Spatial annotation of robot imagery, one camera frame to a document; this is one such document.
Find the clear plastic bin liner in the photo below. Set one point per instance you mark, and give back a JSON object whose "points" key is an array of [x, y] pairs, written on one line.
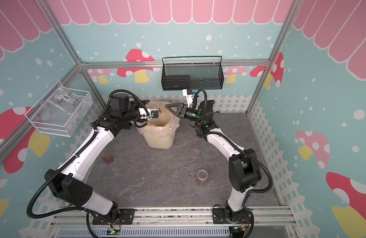
{"points": [[164, 126]]}

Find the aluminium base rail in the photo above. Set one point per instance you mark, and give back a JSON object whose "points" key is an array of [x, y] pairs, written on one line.
{"points": [[178, 222]]}

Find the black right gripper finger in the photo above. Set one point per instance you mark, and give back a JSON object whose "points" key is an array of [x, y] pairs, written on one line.
{"points": [[175, 110], [176, 106]]}

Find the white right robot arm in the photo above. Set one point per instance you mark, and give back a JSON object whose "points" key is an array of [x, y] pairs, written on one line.
{"points": [[244, 173]]}

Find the black plastic tool case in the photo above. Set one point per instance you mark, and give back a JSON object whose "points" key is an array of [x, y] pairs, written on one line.
{"points": [[106, 112]]}

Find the black box in basket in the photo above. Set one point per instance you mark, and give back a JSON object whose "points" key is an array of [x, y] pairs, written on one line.
{"points": [[175, 82]]}

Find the cream plastic trash bin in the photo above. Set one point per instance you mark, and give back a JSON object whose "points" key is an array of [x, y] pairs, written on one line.
{"points": [[159, 143]]}

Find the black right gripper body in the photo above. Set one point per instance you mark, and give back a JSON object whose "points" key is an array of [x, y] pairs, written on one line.
{"points": [[190, 114]]}

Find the clear plastic bag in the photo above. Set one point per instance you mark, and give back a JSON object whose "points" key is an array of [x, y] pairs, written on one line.
{"points": [[64, 104]]}

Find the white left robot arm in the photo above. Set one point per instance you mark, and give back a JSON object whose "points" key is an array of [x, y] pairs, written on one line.
{"points": [[123, 110]]}

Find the black wire mesh basket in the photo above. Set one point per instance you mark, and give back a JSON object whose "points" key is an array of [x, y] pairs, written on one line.
{"points": [[205, 72]]}

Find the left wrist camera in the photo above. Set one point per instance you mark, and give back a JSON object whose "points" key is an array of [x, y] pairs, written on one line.
{"points": [[153, 113]]}

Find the clear jar lid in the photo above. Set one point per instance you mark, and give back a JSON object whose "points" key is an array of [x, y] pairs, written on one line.
{"points": [[195, 153]]}

